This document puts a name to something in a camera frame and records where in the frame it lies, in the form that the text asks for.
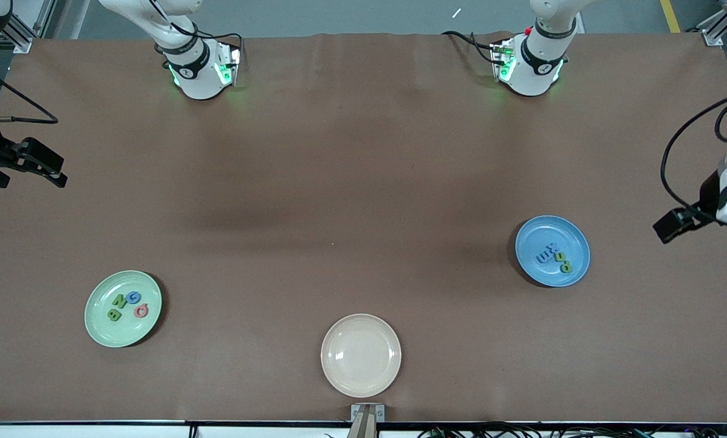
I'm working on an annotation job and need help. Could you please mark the brown table cover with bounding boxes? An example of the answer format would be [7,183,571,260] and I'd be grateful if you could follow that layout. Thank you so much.
[0,32,727,423]

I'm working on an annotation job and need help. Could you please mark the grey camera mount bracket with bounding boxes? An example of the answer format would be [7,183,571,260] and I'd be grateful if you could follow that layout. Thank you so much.
[350,403,386,438]

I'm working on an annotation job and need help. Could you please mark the beige plate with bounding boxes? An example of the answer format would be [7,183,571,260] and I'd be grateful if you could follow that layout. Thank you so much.
[321,313,402,398]

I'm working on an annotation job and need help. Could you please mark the yellow floor tape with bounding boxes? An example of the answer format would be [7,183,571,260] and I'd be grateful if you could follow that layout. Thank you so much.
[660,0,683,34]

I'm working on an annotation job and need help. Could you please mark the black right arm base cable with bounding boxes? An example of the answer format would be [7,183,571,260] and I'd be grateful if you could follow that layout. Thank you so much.
[196,32,244,68]

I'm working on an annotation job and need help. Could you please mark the aluminium frame profile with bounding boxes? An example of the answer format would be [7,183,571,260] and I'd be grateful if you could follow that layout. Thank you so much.
[1,0,35,54]
[698,0,727,46]

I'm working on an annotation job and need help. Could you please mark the green plate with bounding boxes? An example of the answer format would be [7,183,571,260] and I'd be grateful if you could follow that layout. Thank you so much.
[84,270,163,349]

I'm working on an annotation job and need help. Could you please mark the black arm base cable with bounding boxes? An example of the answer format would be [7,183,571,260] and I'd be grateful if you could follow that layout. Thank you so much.
[196,32,244,68]
[441,30,504,64]

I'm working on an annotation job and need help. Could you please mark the black left arm base cable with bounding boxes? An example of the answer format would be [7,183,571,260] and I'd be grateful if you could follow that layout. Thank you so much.
[441,30,504,64]

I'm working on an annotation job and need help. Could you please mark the blue plate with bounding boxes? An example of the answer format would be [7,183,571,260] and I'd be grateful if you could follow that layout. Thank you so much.
[515,215,591,288]

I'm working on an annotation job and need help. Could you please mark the white table edge rail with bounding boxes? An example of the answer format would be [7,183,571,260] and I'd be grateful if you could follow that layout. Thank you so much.
[0,422,727,438]

